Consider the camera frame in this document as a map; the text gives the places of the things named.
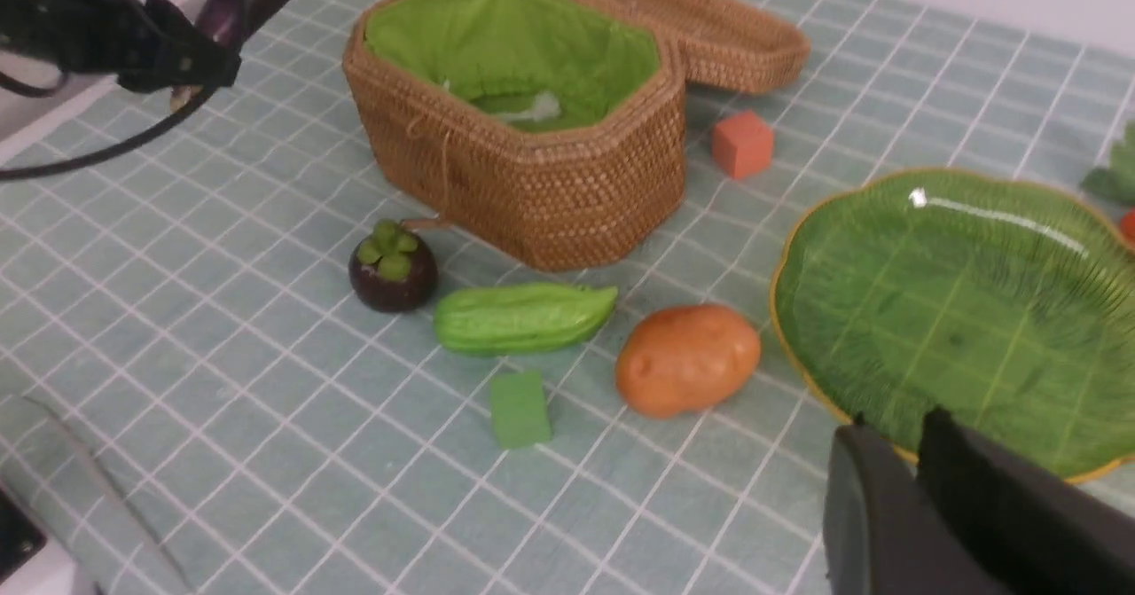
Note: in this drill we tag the green checkered tablecloth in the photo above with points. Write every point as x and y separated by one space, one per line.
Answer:
192 393

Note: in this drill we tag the green bitter gourd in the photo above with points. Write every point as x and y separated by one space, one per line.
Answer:
534 317

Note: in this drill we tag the green foam cube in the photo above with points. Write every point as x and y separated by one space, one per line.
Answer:
518 410

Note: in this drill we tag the woven wicker basket green lining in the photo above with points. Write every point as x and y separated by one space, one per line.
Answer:
552 129

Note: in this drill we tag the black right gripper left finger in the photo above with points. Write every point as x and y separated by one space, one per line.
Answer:
882 534

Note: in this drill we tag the orange carrot green leaves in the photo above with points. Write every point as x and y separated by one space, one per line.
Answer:
1115 182

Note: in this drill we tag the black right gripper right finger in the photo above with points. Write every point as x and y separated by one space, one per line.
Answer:
1031 530

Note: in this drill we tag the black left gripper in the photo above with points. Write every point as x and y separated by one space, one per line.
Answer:
147 45

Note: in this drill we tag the brown potato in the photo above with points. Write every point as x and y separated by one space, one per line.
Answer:
686 359

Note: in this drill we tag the orange foam cube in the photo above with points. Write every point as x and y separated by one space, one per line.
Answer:
742 144

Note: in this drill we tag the dark purple mangosteen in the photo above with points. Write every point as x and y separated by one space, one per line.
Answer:
393 270

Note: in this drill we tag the woven wicker basket lid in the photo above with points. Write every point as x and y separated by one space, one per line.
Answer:
726 44

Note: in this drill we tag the green glass leaf plate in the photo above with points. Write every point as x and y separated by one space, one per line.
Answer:
1007 303

